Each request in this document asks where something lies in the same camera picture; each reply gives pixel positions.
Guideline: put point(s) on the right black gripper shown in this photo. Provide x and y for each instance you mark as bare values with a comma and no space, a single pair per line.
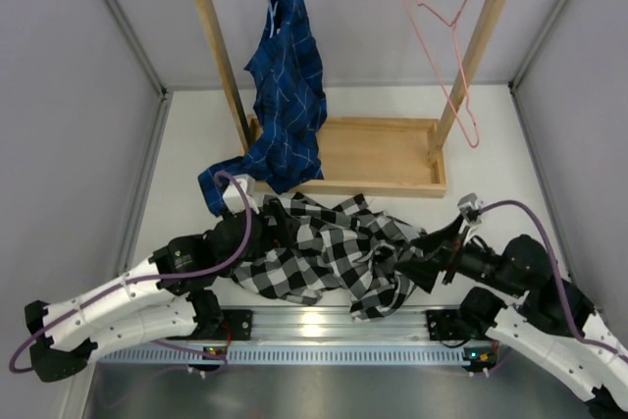
439,239

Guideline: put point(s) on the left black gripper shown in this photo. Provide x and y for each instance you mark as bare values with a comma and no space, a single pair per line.
281,235

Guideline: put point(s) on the black white checkered shirt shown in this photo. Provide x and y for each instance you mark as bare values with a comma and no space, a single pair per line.
347,247

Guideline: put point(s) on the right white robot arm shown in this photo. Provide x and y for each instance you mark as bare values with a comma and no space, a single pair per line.
518,301

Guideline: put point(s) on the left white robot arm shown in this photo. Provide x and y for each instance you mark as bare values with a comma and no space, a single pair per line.
165,296

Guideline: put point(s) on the blue plaid shirt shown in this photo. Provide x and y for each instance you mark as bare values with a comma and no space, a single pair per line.
290,106

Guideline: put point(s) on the wooden clothes rack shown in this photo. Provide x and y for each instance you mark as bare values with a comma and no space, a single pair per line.
377,156

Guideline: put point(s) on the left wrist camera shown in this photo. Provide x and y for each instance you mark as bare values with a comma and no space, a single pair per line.
238,192

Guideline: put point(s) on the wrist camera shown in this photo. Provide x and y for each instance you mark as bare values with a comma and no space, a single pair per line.
238,192
470,208

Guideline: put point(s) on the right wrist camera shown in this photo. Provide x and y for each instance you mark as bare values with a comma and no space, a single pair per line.
470,208

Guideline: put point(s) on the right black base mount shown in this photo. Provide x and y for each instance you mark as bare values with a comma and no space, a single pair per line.
446,327

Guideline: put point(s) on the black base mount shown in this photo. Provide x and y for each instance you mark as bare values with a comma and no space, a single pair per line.
446,327
237,325

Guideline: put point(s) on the aluminium mounting rail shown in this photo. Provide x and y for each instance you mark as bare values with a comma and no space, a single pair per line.
334,324

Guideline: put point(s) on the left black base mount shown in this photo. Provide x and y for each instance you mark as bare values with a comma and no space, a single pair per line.
237,325

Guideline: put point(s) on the slotted grey cable duct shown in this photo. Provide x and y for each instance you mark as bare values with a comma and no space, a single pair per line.
356,355

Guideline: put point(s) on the light blue wire hanger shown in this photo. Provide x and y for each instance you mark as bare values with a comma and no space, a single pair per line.
268,2

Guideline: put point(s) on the pink wire hanger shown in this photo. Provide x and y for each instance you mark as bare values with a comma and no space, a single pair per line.
452,26

